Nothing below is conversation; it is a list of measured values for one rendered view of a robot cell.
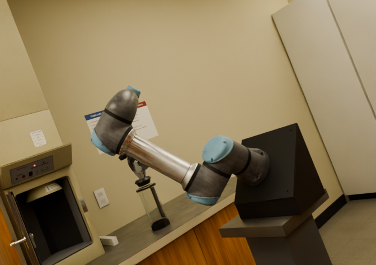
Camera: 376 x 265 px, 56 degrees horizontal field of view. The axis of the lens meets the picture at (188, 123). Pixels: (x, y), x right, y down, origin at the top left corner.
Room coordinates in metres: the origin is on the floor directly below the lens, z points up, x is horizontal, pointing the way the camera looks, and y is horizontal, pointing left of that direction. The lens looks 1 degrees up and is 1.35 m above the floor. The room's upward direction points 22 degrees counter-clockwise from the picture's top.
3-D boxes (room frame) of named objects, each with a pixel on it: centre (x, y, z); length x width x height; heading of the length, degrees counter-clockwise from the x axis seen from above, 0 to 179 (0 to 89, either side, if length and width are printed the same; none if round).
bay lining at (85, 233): (1.77, 0.82, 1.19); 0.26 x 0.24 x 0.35; 129
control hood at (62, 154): (1.63, 0.71, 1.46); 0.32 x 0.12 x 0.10; 129
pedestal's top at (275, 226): (1.42, -0.18, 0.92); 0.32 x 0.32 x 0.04; 41
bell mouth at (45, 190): (1.76, 0.79, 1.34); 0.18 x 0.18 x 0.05
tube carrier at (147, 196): (1.85, 0.33, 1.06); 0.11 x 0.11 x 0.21
